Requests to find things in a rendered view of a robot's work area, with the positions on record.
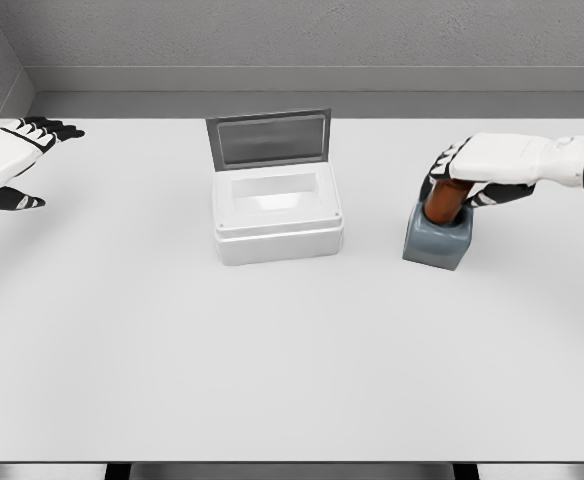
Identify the grey square holder block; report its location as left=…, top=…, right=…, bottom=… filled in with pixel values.
left=402, top=197, right=476, bottom=273

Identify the white open box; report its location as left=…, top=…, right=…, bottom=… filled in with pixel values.
left=211, top=162, right=345, bottom=267

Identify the brown cylindrical bottle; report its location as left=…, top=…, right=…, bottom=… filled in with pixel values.
left=422, top=176, right=475, bottom=226

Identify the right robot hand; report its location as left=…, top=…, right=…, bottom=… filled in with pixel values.
left=418, top=131, right=548, bottom=209

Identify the grey box lid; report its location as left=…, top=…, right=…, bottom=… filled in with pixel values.
left=205, top=105, right=333, bottom=174

